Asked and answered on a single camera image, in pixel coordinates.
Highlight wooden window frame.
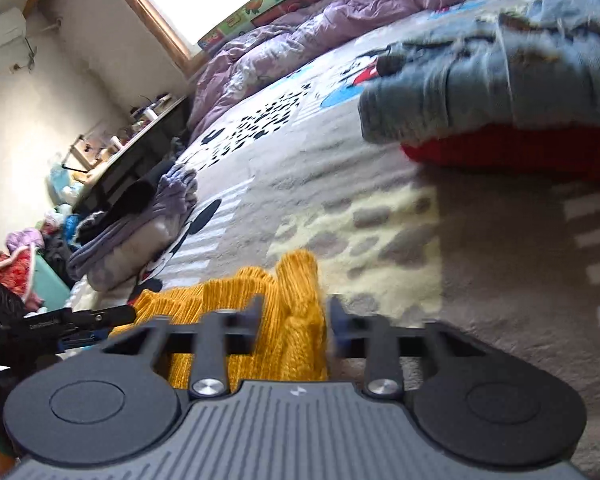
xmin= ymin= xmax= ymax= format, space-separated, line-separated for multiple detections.
xmin=22 ymin=0 xmax=206 ymax=78

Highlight yellow knit sweater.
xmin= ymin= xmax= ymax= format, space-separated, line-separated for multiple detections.
xmin=107 ymin=249 xmax=331 ymax=393

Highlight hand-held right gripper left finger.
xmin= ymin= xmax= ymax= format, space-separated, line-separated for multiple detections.
xmin=102 ymin=294 xmax=267 ymax=397

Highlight white air conditioner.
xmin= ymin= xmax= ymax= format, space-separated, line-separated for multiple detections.
xmin=0 ymin=7 xmax=28 ymax=63

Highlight purple fuzzy garment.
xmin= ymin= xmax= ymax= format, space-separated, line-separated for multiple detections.
xmin=152 ymin=165 xmax=199 ymax=222

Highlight folded red garment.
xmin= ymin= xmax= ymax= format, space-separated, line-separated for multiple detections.
xmin=400 ymin=122 xmax=600 ymax=181

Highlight folded blue jeans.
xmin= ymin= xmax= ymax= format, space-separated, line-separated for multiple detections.
xmin=357 ymin=0 xmax=600 ymax=143

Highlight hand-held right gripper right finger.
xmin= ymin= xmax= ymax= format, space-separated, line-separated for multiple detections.
xmin=327 ymin=294 xmax=473 ymax=397

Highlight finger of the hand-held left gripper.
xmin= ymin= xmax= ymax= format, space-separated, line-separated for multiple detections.
xmin=52 ymin=331 xmax=113 ymax=355
xmin=27 ymin=304 xmax=137 ymax=335

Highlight light blue bag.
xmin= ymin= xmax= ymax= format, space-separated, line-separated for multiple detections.
xmin=47 ymin=165 xmax=84 ymax=202

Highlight cluttered bottles and jars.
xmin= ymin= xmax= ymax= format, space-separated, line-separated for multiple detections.
xmin=70 ymin=92 xmax=181 ymax=171

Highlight dark desk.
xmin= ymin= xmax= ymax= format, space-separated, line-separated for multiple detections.
xmin=72 ymin=95 xmax=191 ymax=211

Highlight purple duvet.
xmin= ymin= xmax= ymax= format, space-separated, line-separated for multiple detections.
xmin=187 ymin=0 xmax=511 ymax=133

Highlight red pink patterned quilt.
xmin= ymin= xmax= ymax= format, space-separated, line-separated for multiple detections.
xmin=0 ymin=227 xmax=47 ymax=311

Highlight teal storage box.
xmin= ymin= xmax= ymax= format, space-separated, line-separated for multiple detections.
xmin=30 ymin=254 xmax=74 ymax=314

